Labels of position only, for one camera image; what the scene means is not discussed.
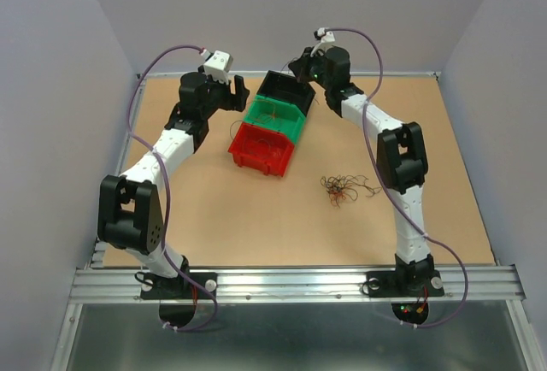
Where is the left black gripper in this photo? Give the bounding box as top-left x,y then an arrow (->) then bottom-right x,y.
197,66 -> 250,120

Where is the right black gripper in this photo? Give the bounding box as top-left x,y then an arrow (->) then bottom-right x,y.
286,45 -> 332,91

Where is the black wire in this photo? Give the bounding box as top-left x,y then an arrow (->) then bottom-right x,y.
278,61 -> 313,90

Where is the black plastic bin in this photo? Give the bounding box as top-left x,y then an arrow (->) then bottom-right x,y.
257,71 -> 315,116

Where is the green plastic bin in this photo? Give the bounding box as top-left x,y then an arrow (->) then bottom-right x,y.
244,96 -> 306,144

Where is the orange wire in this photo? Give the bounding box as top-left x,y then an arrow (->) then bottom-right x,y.
251,103 -> 285,127

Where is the red plastic bin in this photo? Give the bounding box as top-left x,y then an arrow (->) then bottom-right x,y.
228,122 -> 295,177

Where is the grey wire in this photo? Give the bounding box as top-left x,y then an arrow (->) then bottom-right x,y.
229,121 -> 279,161

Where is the wire bundle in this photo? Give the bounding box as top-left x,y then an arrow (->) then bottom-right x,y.
320,172 -> 381,209

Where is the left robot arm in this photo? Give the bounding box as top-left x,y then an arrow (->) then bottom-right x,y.
97,72 -> 250,298

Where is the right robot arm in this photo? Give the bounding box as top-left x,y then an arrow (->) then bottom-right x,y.
288,46 -> 444,298

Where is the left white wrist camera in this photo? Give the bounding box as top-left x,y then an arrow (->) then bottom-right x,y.
201,49 -> 233,85

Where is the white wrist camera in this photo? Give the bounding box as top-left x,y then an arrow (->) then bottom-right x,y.
201,49 -> 233,85
310,27 -> 336,56

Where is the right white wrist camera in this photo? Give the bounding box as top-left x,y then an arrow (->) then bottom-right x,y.
310,27 -> 336,56

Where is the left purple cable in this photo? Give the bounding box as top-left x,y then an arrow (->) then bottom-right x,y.
126,44 -> 220,333

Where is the purple cable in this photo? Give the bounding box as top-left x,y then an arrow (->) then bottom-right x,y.
126,44 -> 220,333
328,26 -> 469,332

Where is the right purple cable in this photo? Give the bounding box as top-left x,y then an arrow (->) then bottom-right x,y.
328,26 -> 469,332

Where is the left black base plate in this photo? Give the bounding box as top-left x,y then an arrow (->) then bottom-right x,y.
134,271 -> 218,300

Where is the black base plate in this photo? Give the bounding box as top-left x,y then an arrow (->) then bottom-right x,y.
362,270 -> 444,298
134,271 -> 218,300

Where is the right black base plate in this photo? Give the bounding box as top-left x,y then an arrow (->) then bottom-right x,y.
362,270 -> 444,298

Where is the aluminium rail frame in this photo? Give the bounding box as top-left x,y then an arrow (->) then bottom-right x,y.
50,71 -> 547,371

